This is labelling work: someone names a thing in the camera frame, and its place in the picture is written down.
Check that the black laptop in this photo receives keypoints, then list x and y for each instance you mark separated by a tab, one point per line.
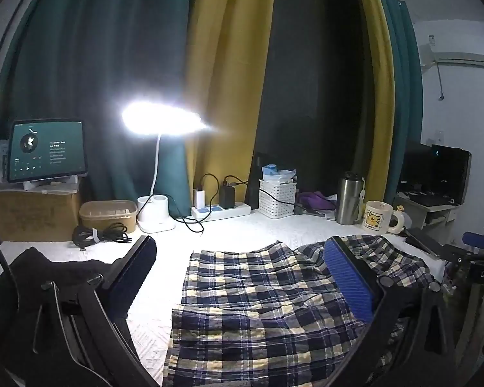
439	173

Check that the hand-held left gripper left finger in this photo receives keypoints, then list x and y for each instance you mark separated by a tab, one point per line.
129	276

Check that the yellow curtain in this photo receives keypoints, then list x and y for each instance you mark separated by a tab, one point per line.
377	88
226	48

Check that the blue plaid shirt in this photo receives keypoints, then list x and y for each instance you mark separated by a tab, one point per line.
246	290

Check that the blue plastic bag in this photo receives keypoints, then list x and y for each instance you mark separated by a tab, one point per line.
276	172

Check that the dark window pane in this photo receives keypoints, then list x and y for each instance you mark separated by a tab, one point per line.
314	88

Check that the black upright panel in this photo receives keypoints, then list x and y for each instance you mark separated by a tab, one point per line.
254	181

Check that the white tablet stand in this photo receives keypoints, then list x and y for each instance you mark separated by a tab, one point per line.
48	183

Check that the white power strip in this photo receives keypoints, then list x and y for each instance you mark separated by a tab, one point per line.
222	211

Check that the stainless steel tumbler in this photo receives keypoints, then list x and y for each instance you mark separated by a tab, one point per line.
349	201

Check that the white perforated plastic basket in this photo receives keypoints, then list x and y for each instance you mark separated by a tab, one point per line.
277	199

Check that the tablet with dark screen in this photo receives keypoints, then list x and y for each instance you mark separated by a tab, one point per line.
46	151

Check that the white mug with bear print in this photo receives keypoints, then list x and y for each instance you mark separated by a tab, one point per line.
377	217

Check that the white charger plug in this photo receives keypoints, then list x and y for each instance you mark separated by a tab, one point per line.
199	198

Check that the brown food container with lid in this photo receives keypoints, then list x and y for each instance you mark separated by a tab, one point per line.
107	215

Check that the black cloth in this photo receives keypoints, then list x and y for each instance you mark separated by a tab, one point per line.
64	268

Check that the white desk lamp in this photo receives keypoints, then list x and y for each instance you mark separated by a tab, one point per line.
157	213

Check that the green curtain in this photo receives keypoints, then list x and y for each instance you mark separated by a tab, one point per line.
407	88
96	48

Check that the brown cardboard box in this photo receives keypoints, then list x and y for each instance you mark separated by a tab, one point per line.
32	213

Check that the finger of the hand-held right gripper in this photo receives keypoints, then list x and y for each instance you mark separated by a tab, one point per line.
421	242
475	240

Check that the small grey desk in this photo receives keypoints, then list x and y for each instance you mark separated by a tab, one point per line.
427	213

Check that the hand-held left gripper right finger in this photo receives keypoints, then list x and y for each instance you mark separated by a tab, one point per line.
351	280

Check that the white air conditioner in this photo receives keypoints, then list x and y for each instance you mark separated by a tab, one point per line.
455	58

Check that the black power adapter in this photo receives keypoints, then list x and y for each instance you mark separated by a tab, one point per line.
227	196

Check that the purple cloth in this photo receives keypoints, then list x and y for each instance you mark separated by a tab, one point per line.
314	200

